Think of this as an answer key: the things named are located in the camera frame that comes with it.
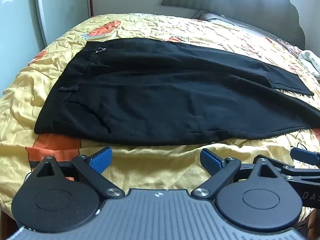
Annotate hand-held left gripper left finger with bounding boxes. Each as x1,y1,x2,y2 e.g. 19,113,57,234
32,147,125,202

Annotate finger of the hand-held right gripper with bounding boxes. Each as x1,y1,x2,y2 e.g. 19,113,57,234
290,147,320,167
280,165,320,183

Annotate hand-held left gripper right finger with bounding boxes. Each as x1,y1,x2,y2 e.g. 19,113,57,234
191,148,284,198

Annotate black pants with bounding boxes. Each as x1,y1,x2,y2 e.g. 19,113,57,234
34,37,320,147

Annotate yellow printed blanket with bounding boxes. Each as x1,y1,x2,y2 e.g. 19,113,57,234
0,12,320,220

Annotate white crumpled cloth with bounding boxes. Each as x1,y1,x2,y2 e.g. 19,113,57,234
297,49,320,78

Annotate grey patterned pillow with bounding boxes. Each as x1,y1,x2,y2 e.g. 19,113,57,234
191,10,258,32

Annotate grey padded headboard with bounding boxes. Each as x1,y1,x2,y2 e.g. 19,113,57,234
160,0,306,49

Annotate silver wardrobe door frame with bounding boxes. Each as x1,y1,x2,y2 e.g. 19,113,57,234
33,0,50,53

